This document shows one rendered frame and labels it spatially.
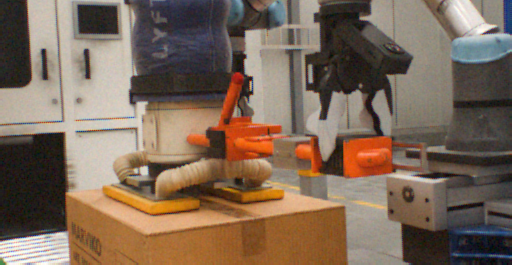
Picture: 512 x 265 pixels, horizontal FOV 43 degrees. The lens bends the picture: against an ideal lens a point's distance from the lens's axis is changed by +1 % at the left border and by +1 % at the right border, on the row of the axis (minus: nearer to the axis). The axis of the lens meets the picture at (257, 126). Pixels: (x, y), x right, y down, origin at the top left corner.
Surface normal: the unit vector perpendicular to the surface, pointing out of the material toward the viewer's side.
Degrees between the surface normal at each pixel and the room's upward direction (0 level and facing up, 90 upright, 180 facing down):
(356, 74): 90
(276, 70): 90
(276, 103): 88
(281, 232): 90
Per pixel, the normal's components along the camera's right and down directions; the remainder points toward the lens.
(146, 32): -0.52, -0.22
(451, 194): 0.44, 0.03
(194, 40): 0.30, -0.19
